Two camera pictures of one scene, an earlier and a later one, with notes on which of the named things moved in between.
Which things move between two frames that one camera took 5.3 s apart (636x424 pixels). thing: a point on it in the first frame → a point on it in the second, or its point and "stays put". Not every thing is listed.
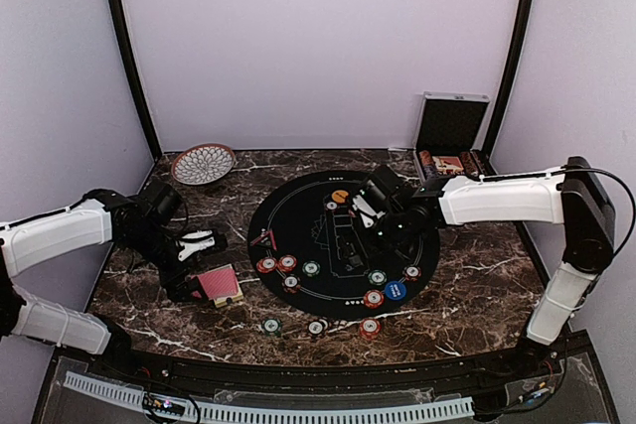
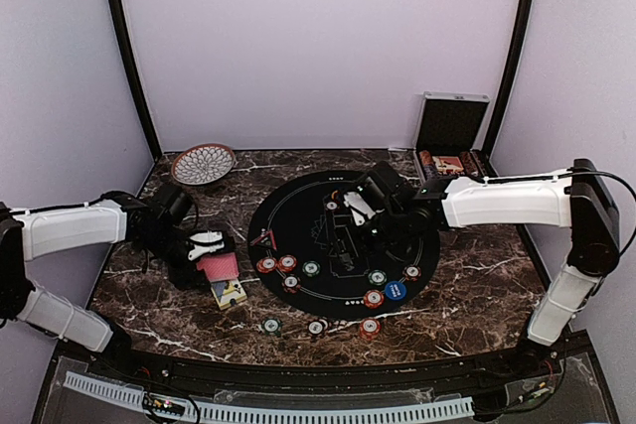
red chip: [287, 262] stays put
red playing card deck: [219, 281] → [219, 266]
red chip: [374, 298] stays put
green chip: [311, 268] stays put
